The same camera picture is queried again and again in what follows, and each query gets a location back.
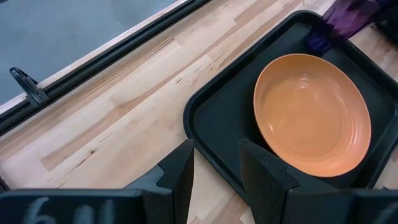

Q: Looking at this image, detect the orange round plate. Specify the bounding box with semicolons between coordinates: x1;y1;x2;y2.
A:
252;53;373;179

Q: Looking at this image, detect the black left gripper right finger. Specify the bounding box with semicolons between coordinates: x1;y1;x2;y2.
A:
239;138;340;224

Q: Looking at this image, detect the black rectangular serving tray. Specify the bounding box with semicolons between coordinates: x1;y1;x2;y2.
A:
182;9;398;200

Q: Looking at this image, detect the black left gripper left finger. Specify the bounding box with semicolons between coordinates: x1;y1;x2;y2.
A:
124;138;195;224

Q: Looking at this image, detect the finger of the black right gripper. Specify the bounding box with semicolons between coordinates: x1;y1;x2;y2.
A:
374;18;398;45

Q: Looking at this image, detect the black table edge rail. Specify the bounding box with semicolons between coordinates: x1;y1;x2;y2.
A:
0;0;213;137

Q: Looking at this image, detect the purple faceted plastic cup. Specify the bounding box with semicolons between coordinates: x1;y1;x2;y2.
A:
305;0;387;54

